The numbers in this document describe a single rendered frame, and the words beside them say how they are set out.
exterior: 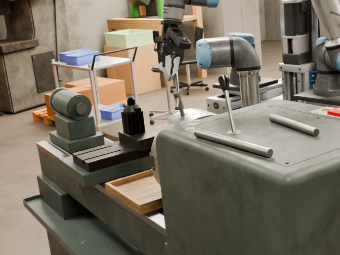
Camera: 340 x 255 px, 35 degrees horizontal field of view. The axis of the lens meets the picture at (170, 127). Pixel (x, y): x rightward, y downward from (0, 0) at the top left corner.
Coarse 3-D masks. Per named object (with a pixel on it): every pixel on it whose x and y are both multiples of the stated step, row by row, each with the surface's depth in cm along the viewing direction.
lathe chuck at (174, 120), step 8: (184, 112) 184; (192, 112) 182; (200, 112) 182; (168, 120) 183; (176, 120) 181; (184, 120) 178; (160, 128) 183; (152, 144) 183; (152, 152) 182; (152, 168) 184
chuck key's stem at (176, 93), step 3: (174, 93) 179; (177, 93) 179; (174, 96) 179; (177, 96) 179; (180, 96) 180; (180, 99) 180; (180, 102) 180; (180, 105) 180; (180, 108) 180; (183, 108) 181; (180, 111) 181; (183, 111) 182; (183, 114) 182
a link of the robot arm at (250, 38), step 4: (228, 36) 254; (232, 36) 250; (236, 36) 249; (240, 36) 248; (244, 36) 248; (248, 36) 249; (252, 36) 251; (248, 40) 249; (252, 40) 250; (252, 44) 250
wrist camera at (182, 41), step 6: (168, 30) 188; (174, 30) 187; (180, 30) 189; (174, 36) 185; (180, 36) 184; (186, 36) 186; (180, 42) 182; (186, 42) 182; (180, 48) 182; (186, 48) 183
